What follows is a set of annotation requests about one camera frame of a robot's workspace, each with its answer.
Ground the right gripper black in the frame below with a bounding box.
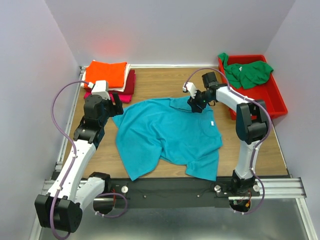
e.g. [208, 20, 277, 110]
[186, 87, 213, 115]

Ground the teal blue t shirt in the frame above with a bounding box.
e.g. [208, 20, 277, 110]
[112, 97, 223, 181]

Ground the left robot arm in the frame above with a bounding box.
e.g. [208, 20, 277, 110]
[34, 93, 124, 234]

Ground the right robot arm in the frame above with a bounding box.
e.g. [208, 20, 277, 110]
[182, 69, 271, 196]

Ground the folded dark red t shirt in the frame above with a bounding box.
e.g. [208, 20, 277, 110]
[109, 69, 136, 95]

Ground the folded orange t shirt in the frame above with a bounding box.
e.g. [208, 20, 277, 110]
[83, 60, 128, 90]

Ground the folded white t shirt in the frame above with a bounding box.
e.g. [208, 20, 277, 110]
[81, 59, 131, 93]

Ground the green t shirt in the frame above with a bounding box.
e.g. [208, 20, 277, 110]
[218, 52, 274, 90]

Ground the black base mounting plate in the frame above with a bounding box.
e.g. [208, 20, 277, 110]
[103, 177, 261, 209]

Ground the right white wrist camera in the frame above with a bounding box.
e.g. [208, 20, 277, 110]
[182, 82, 197, 99]

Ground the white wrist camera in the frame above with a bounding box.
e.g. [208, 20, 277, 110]
[182, 82, 197, 99]
[91, 80, 109, 96]

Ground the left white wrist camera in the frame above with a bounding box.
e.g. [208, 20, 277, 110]
[91, 80, 109, 96]

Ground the aluminium frame rail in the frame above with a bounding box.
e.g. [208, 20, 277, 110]
[41, 177, 307, 201]

